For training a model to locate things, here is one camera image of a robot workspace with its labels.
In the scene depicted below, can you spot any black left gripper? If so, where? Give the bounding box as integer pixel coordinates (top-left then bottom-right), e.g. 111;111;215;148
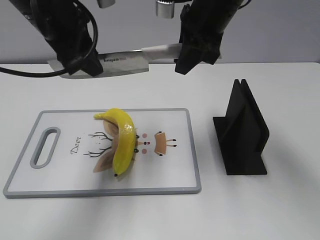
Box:
10;0;103;77

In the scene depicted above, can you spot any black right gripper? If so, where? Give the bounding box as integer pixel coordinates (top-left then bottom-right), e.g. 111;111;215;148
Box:
175;0;243;75

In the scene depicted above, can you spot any knife with white speckled handle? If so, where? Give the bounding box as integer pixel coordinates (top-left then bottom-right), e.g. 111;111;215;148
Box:
47;42;183;79

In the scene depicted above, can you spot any yellow plastic banana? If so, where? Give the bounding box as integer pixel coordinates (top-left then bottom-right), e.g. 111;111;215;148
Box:
93;108;136;177

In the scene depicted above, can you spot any black knife stand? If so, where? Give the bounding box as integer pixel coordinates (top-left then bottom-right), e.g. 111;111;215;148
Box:
212;79;270;175

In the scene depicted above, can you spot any white grey-rimmed cutting board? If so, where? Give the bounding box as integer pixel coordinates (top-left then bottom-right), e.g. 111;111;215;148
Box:
3;108;202;199

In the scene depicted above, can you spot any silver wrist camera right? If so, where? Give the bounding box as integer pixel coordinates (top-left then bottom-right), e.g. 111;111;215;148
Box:
155;0;175;19

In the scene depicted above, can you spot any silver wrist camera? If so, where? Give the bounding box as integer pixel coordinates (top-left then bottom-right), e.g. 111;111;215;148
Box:
97;0;116;9
155;0;175;19

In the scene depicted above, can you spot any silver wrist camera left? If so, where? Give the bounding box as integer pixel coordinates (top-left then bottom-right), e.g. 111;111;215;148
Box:
97;0;116;9

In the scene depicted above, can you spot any black cable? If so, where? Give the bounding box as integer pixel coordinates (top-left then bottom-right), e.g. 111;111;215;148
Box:
0;0;99;77

